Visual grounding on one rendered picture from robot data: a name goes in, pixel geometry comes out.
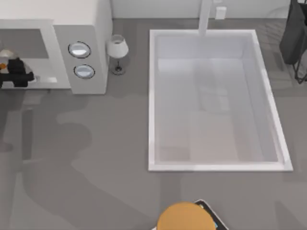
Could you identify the pale grey rounded box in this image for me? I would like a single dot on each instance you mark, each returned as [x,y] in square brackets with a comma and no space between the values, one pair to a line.
[6,53]

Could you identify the large round microwave knob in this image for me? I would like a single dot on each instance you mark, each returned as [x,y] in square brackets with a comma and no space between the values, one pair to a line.
[79,49]

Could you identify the small round microwave knob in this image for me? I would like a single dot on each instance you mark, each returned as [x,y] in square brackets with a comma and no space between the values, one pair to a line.
[84,71]

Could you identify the pale microwave oven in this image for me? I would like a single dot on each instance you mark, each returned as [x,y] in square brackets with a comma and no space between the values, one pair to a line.
[79,14]

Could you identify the white stemmed goblet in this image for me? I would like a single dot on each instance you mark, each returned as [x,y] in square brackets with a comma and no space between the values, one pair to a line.
[117,48]

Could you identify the tall white tap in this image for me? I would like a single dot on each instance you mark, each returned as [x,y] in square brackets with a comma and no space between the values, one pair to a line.
[205,16]

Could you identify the white sink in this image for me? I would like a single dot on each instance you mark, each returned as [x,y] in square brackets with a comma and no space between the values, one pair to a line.
[216,107]

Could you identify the small white box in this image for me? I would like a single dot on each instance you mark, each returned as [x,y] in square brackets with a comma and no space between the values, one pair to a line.
[220,13]

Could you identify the black tablet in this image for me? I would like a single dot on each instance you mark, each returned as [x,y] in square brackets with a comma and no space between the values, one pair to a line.
[217,216]

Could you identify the black metal rack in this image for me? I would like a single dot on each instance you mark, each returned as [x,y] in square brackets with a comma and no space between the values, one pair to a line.
[293,36]

